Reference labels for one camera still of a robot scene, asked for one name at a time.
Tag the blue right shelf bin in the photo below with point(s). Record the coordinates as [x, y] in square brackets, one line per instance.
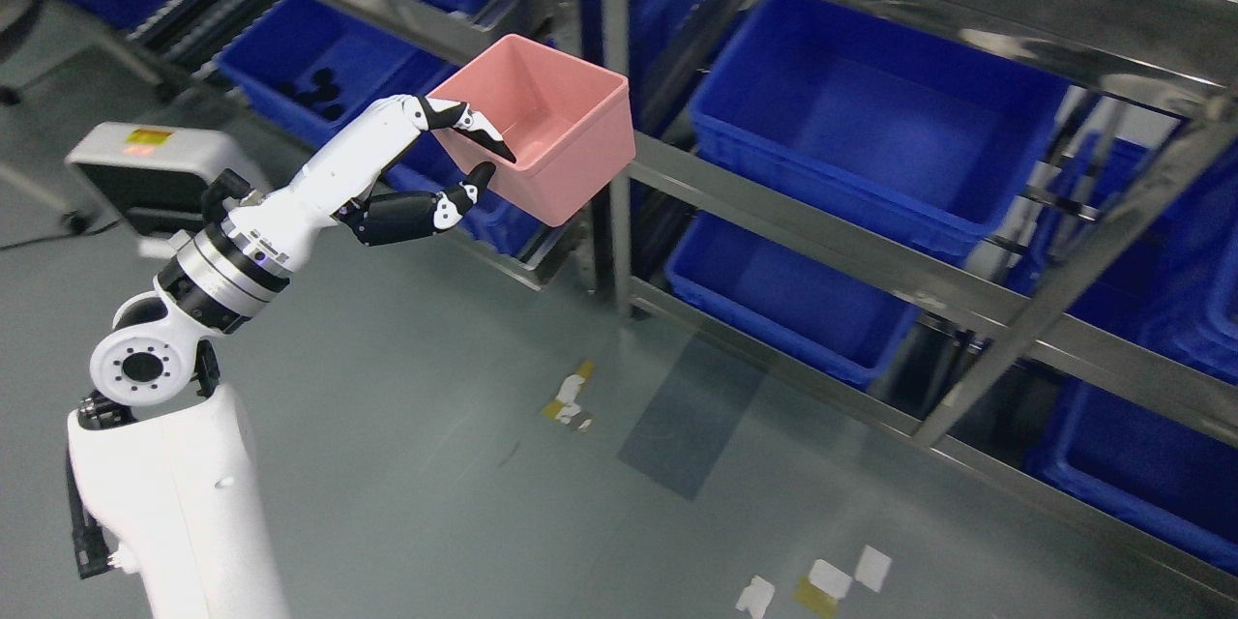
[1173, 290]

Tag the grey machine box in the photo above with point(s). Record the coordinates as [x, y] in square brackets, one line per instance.
[154, 177]

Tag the steel shelf rack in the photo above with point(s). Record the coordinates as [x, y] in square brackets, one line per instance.
[1104, 45]

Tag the pink storage box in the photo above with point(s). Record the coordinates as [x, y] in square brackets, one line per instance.
[568, 122]

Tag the blue target shelf bin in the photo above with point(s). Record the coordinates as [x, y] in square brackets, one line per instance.
[916, 138]

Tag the blue lower right bin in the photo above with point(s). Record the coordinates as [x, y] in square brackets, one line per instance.
[1164, 478]

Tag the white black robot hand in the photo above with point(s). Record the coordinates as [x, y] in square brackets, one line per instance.
[335, 186]

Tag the blue left shelf bin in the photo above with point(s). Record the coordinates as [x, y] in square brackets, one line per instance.
[311, 70]

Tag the blue lower middle bin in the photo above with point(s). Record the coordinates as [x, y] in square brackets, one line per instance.
[812, 312]

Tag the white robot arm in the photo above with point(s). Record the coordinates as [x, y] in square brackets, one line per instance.
[160, 471]

